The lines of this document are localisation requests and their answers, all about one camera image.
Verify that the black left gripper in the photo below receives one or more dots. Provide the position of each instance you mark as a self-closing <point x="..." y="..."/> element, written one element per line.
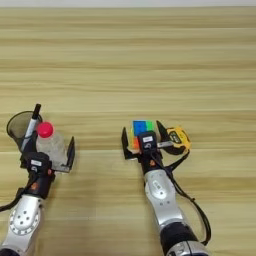
<point x="41" y="185"/>

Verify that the left gripper white-labelled black box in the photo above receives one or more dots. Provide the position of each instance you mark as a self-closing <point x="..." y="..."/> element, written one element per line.
<point x="37" y="162"/>

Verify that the clear bottle red cap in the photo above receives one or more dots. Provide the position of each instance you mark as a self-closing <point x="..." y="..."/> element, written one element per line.
<point x="51" y="145"/>

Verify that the multicoloured puzzle cube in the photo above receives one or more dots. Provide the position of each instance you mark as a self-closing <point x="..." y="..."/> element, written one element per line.
<point x="141" y="127"/>

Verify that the gripper white-labelled black box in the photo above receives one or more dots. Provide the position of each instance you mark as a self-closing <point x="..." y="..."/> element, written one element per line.
<point x="147" y="141"/>
<point x="37" y="162"/>

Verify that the black white marker pen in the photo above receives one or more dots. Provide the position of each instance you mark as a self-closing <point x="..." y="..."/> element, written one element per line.
<point x="30" y="128"/>

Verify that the yellow black tape measure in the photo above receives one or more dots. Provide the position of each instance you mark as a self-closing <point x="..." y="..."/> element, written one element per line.
<point x="180" y="140"/>

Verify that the black mesh pen cup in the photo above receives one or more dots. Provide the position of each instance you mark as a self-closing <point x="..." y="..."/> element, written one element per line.
<point x="16" y="128"/>

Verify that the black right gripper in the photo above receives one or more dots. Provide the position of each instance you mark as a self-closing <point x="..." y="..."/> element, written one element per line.
<point x="151" y="163"/>

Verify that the right gripper white-labelled black box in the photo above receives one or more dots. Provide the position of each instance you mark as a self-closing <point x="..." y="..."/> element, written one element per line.
<point x="147" y="141"/>

